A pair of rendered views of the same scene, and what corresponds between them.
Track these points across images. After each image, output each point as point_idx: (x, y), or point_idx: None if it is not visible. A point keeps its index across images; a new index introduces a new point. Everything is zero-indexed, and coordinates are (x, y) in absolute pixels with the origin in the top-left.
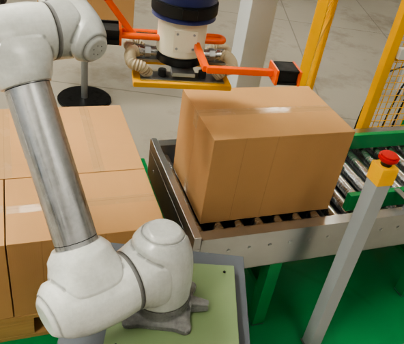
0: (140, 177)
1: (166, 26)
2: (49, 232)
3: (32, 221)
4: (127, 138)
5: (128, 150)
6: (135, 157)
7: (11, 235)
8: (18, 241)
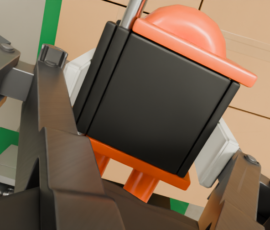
0: (123, 176)
1: None
2: (67, 44)
3: (93, 32)
4: (205, 201)
5: (180, 190)
6: (163, 190)
7: (79, 0)
8: (65, 4)
